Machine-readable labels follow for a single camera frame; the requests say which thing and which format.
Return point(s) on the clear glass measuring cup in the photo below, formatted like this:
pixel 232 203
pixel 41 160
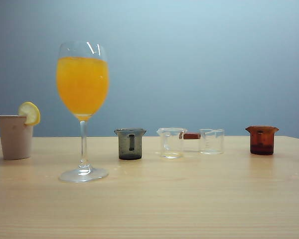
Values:
pixel 211 149
pixel 172 153

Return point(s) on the tall stemmed wine glass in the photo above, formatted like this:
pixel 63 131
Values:
pixel 82 87

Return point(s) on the amber glass measuring cup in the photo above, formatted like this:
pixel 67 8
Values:
pixel 261 145

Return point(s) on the small red-brown block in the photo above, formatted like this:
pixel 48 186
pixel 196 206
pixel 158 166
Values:
pixel 192 136

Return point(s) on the yellow lemon slice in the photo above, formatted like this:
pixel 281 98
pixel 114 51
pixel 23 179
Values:
pixel 30 112

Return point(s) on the beige paper cup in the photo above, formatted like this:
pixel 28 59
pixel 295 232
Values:
pixel 15 139

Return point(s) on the smoky grey measuring cup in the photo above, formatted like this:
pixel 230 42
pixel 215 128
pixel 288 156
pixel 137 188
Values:
pixel 124 149

